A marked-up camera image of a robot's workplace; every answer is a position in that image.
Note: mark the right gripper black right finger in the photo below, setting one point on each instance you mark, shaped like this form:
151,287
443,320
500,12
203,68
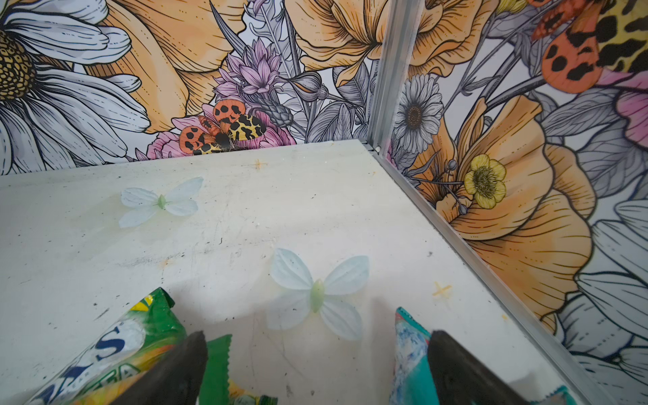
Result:
460,378

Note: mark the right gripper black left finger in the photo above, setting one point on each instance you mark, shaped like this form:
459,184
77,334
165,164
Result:
177,379

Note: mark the green Fox's Spring Tea bag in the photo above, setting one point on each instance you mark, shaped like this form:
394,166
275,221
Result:
217,387

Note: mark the teal snack bag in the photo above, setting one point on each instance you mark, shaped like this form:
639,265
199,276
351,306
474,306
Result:
413,382

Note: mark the green Fox's candy bag rear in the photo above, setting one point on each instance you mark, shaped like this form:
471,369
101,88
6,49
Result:
126,351

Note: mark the large white butterfly decoration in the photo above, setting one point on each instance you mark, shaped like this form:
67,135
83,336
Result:
305,295

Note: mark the small white butterfly decoration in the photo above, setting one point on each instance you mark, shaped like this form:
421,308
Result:
144,204

